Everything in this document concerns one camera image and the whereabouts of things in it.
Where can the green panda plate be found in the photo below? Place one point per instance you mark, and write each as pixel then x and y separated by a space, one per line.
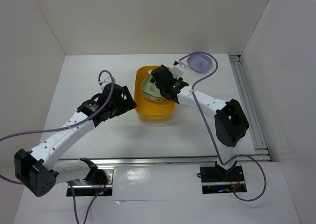
pixel 148 87

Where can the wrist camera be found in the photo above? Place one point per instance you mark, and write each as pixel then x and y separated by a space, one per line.
pixel 178 69
pixel 104 82

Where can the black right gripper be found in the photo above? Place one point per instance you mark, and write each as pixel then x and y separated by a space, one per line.
pixel 175 79

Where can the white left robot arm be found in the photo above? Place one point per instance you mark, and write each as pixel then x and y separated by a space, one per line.
pixel 40 169

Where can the cream panda plate back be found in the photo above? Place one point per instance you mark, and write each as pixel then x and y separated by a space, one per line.
pixel 154 99

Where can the yellow plastic bin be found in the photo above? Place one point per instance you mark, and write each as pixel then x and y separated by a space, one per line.
pixel 146 109

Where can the purple plate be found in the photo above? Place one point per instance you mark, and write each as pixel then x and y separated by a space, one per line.
pixel 199 62

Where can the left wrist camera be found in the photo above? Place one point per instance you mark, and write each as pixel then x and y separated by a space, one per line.
pixel 104 82

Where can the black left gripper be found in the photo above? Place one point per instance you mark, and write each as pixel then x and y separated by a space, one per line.
pixel 127 103

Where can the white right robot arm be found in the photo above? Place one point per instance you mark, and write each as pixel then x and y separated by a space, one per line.
pixel 225 120

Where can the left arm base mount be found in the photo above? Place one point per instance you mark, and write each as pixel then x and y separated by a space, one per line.
pixel 100 184

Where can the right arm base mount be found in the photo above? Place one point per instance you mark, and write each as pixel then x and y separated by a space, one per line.
pixel 212 183

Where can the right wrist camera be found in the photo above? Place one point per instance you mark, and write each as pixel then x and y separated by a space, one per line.
pixel 178 69

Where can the aluminium table edge rail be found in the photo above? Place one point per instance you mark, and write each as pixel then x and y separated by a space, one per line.
pixel 154 160

